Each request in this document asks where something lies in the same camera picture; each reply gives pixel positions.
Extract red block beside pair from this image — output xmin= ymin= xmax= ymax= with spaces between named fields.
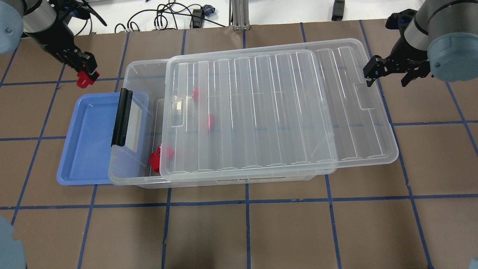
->
xmin=149 ymin=152 xmax=160 ymax=173

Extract blue plastic tray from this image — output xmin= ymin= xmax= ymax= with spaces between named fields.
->
xmin=56 ymin=93 xmax=120 ymax=186

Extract aluminium frame post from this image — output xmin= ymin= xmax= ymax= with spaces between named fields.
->
xmin=229 ymin=0 xmax=251 ymax=31

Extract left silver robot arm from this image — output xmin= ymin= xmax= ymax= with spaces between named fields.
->
xmin=0 ymin=0 xmax=98 ymax=75

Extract red block middle in box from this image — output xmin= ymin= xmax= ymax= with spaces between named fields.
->
xmin=208 ymin=114 xmax=215 ymax=132

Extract red block pair lower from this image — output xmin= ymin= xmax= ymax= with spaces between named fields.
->
xmin=156 ymin=146 xmax=174 ymax=160

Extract red block upper in box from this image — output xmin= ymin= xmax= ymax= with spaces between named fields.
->
xmin=192 ymin=87 xmax=199 ymax=103

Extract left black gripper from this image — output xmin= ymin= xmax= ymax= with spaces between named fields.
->
xmin=56 ymin=47 xmax=97 ymax=73

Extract black cables on desk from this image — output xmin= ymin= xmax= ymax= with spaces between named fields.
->
xmin=114 ymin=2 xmax=224 ymax=34

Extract clear plastic storage box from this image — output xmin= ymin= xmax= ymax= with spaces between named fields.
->
xmin=108 ymin=50 xmax=338 ymax=188

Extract red block in box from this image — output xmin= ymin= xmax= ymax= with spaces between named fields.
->
xmin=208 ymin=114 xmax=215 ymax=132
xmin=192 ymin=87 xmax=199 ymax=103

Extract black box latch handle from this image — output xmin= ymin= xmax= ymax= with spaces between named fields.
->
xmin=111 ymin=87 xmax=133 ymax=146

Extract clear plastic box lid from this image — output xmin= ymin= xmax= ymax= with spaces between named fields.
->
xmin=160 ymin=38 xmax=399 ymax=182

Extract red block with stud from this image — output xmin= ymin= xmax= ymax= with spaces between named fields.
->
xmin=76 ymin=71 xmax=100 ymax=89

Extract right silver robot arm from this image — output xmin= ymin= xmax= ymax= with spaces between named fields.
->
xmin=363 ymin=0 xmax=478 ymax=87

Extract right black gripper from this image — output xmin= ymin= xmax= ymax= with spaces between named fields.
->
xmin=363 ymin=52 xmax=430 ymax=87

